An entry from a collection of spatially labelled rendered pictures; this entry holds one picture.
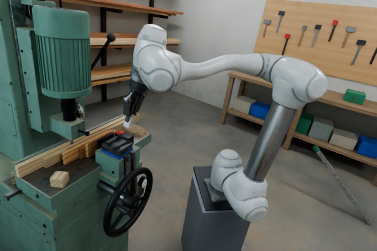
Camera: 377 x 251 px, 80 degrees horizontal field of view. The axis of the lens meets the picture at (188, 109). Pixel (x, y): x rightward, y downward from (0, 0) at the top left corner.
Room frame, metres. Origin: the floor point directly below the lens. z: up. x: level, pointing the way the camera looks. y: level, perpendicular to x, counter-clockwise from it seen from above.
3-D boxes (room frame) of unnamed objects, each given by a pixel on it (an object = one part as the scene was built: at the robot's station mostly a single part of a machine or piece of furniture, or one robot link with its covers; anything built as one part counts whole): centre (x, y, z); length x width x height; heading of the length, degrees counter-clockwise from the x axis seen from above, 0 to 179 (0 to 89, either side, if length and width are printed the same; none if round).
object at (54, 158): (0.99, 0.42, 0.92); 0.60 x 0.02 x 0.04; 157
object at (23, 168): (0.92, 0.48, 0.92); 0.60 x 0.02 x 0.05; 157
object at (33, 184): (0.87, 0.36, 0.87); 0.61 x 0.30 x 0.06; 157
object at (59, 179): (0.64, 0.44, 0.92); 0.05 x 0.04 x 0.04; 93
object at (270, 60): (1.02, -0.36, 1.38); 0.18 x 0.14 x 0.13; 112
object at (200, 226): (1.07, -0.27, 0.30); 0.30 x 0.30 x 0.60; 13
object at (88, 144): (0.89, 0.39, 0.94); 0.16 x 0.02 x 0.08; 157
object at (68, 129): (0.84, 0.51, 1.03); 0.14 x 0.07 x 0.09; 67
